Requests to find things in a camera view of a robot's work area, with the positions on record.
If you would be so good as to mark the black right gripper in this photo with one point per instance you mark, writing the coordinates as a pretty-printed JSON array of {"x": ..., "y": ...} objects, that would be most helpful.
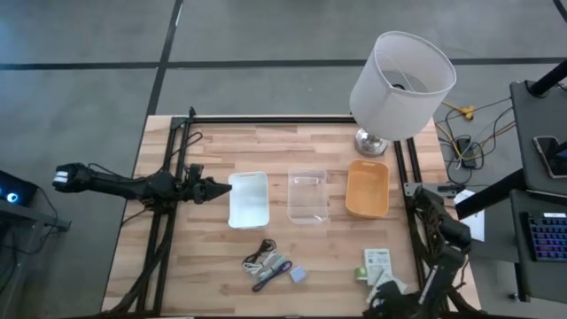
[{"x": 398, "y": 303}]

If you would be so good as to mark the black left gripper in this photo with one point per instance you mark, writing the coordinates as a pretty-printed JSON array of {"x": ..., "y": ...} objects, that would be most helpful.
[{"x": 197, "y": 190}]

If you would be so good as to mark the white plastic bin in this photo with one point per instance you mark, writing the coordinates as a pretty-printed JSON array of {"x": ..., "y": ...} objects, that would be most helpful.
[{"x": 248, "y": 199}]

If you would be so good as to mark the small green item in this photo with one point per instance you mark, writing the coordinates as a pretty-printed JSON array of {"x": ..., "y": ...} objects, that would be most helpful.
[{"x": 360, "y": 274}]

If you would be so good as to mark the white paper card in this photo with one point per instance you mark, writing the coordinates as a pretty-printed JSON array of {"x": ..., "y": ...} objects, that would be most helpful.
[{"x": 377, "y": 261}]

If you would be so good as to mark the lavender cube charger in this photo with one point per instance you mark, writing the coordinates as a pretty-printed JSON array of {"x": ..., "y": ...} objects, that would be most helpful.
[{"x": 298, "y": 274}]

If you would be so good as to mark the clear plastic bin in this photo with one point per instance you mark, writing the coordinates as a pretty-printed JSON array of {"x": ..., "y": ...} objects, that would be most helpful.
[{"x": 307, "y": 195}]

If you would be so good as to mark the orange plastic bin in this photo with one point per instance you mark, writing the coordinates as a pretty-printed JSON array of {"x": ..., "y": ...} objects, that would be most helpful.
[{"x": 367, "y": 188}]

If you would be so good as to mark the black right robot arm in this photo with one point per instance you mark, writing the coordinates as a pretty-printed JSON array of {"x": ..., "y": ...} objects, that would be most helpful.
[{"x": 447, "y": 248}]

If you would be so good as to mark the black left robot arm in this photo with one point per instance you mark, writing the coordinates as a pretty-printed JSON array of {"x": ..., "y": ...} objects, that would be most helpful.
[{"x": 115, "y": 185}]

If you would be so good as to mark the white paper sheet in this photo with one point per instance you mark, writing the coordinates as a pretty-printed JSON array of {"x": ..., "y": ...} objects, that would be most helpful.
[{"x": 476, "y": 223}]

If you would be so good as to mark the dark grey keyboard desk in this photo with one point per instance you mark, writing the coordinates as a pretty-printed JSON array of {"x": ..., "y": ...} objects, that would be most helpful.
[{"x": 520, "y": 274}]

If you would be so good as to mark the black diagonal desk leg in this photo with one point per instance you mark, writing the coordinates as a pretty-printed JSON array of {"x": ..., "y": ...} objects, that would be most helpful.
[{"x": 491, "y": 195}]

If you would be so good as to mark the black power strip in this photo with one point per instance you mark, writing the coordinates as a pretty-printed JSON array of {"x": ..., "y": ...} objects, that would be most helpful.
[{"x": 466, "y": 153}]

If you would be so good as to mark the backlit keyboard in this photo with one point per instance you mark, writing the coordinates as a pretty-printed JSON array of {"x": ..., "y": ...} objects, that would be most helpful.
[{"x": 549, "y": 237}]

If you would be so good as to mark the dark metal side stand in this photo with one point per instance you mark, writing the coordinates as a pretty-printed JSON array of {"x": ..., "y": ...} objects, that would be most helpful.
[{"x": 31, "y": 217}]

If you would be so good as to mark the black computer with blue light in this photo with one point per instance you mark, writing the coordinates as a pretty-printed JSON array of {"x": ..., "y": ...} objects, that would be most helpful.
[{"x": 13, "y": 188}]

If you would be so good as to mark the white shade table lamp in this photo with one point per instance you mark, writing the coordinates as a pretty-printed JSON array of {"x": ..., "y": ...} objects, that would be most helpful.
[{"x": 398, "y": 88}]

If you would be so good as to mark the smartphone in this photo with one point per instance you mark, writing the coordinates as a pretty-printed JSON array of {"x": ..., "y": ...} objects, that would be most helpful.
[{"x": 549, "y": 155}]

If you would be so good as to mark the black pole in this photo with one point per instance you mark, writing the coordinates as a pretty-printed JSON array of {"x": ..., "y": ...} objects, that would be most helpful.
[{"x": 549, "y": 80}]

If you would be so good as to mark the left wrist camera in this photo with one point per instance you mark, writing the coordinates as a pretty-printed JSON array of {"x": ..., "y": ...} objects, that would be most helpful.
[{"x": 196, "y": 171}]

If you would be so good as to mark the black aluminium table frame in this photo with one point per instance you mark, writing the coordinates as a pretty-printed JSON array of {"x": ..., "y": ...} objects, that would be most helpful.
[{"x": 283, "y": 119}]

